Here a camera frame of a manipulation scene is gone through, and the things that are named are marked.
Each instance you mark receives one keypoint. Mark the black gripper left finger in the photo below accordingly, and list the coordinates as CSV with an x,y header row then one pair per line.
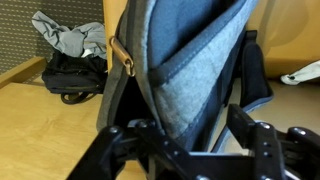
x,y
133,156

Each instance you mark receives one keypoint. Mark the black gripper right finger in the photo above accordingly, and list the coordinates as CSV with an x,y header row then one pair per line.
x,y
286,156

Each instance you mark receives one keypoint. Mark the white crumpled cloth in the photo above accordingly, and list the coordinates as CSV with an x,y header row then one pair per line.
x,y
303,74

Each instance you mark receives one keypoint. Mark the grey crumpled cloth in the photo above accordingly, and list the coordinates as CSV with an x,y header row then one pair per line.
x,y
70,38

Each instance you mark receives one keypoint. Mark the black bag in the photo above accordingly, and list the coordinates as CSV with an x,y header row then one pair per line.
x,y
73,76

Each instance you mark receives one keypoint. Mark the blue grey backpack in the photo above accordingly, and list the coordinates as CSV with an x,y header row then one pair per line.
x,y
186,66

